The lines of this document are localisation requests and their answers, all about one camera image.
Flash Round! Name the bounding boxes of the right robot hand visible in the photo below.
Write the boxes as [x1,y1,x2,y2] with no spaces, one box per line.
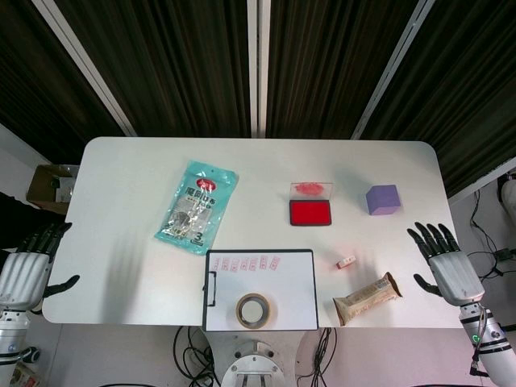
[406,221,485,307]

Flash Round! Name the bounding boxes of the purple foam cube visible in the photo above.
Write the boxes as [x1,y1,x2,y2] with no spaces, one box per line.
[364,184,402,217]

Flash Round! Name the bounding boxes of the yellow packing tape roll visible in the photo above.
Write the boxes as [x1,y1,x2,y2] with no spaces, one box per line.
[235,293,278,328]

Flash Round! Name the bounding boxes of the black pleated curtain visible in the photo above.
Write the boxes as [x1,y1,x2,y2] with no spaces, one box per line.
[265,0,420,138]
[52,0,253,138]
[362,0,516,198]
[0,0,124,142]

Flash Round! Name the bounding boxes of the black clipboard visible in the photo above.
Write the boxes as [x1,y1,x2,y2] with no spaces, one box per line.
[201,248,320,332]

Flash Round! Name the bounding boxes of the brown snack package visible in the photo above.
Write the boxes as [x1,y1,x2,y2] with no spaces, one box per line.
[332,272,403,326]

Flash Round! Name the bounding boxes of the white metal frame post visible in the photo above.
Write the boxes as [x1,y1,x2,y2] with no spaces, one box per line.
[350,0,435,140]
[247,0,272,138]
[31,0,136,137]

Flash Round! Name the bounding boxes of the black cable bundle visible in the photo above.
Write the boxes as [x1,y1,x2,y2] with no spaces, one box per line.
[296,327,338,380]
[469,189,516,279]
[173,326,221,387]

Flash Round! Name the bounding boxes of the white robot torso base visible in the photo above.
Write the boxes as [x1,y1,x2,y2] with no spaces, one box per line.
[219,340,298,387]

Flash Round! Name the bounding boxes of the right arm wrist cable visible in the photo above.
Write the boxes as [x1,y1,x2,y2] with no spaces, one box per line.
[469,304,491,376]

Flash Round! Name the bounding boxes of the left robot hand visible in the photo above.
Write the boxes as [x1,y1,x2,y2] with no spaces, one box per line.
[0,220,81,311]

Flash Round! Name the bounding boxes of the white stamped paper sheet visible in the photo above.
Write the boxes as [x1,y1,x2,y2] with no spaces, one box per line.
[207,252,318,330]

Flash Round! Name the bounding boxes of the cardboard box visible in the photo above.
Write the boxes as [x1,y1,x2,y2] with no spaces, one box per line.
[26,164,80,214]

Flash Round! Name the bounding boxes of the teal cloth package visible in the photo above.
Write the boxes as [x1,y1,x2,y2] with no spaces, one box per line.
[153,160,239,256]

